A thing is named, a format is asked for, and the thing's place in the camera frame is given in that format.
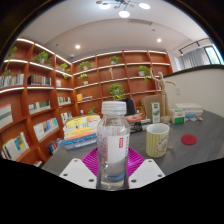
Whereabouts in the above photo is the green and white box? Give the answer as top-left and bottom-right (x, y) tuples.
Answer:
(171, 108), (186, 125)

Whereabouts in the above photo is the yellow striped ceramic mug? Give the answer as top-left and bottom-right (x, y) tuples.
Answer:
(145, 122), (171, 158)

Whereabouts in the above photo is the ceiling air vent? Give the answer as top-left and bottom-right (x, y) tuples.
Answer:
(128, 18), (153, 26)

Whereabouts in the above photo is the orange wooden shelf unit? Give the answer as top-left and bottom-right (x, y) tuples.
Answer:
(0, 36), (174, 168)

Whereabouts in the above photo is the clear plastic water bottle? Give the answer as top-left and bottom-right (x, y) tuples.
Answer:
(96, 100), (132, 192)

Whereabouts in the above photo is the flat round red coaster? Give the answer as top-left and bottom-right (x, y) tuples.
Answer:
(180, 133), (198, 146)

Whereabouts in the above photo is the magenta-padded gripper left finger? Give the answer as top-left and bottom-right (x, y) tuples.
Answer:
(59, 147), (101, 190)

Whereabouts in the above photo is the dark office chair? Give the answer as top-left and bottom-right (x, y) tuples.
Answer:
(123, 97), (137, 117)

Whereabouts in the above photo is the window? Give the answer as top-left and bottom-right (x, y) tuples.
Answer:
(203, 44), (223, 66)

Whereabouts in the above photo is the grey curtain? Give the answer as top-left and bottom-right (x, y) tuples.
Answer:
(181, 48), (210, 70)

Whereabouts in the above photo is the branched ceiling lamp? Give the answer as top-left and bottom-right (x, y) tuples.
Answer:
(95, 0), (152, 19)

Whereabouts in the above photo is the stack of white books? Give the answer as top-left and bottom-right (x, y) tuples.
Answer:
(175, 102), (204, 118)

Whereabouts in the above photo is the wooden artist mannequin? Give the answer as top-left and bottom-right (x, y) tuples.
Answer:
(149, 68), (178, 124)

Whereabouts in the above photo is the black ceiling track rail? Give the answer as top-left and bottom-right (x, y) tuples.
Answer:
(178, 37), (214, 55)

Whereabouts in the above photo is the stack of dark books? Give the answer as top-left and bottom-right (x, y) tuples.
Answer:
(124, 113), (151, 134)

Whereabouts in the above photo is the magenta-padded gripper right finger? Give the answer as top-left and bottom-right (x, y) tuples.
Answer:
(125, 147), (166, 190)

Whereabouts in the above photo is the stack of colourful books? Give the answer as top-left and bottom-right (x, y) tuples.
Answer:
(62, 114), (102, 152)

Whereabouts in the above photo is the green and white carton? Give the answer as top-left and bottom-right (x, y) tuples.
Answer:
(149, 101), (162, 125)

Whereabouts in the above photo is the light wooden chair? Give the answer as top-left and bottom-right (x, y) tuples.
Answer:
(142, 94), (164, 118)

